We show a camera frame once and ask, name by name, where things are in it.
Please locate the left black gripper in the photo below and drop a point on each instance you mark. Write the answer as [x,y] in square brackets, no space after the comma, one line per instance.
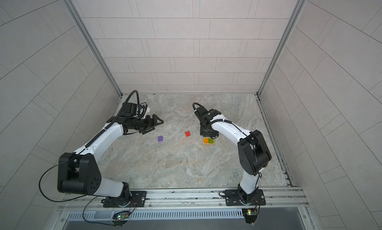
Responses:
[148,125]

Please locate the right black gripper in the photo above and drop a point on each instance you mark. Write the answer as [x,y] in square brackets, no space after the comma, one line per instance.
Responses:
[214,134]

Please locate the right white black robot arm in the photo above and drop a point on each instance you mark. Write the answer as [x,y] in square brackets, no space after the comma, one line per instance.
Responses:
[254,154]

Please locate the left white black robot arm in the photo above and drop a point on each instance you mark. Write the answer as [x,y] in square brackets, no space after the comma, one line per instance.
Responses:
[78,171]

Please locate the left green circuit board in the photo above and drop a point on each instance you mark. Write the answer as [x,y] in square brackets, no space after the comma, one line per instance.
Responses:
[121,216]

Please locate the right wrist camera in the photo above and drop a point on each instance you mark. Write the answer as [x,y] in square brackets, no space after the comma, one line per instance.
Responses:
[203,114]

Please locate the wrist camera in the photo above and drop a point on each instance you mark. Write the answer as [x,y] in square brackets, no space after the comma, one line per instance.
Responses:
[203,114]
[132,110]

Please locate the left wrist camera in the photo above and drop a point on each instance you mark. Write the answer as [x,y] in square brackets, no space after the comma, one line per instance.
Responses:
[132,110]

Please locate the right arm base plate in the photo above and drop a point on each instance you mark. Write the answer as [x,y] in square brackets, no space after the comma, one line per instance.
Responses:
[231,197]

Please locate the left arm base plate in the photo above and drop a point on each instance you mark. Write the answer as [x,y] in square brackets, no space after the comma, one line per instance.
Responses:
[137,199]

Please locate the aluminium mounting rail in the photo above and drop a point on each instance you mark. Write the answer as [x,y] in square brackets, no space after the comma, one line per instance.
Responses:
[212,198]

